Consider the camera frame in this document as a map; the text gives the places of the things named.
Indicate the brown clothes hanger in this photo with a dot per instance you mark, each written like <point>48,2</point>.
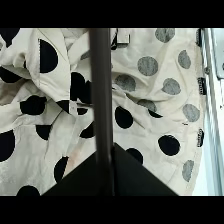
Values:
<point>101,100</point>

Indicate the cream polka-dot shirt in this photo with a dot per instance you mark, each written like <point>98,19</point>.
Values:
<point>156,110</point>

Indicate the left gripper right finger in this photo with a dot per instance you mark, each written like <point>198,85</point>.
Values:
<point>140,176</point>

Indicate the silver frame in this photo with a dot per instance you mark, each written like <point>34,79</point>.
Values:
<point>213,116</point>

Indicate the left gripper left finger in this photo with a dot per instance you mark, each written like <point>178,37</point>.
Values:
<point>78,180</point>

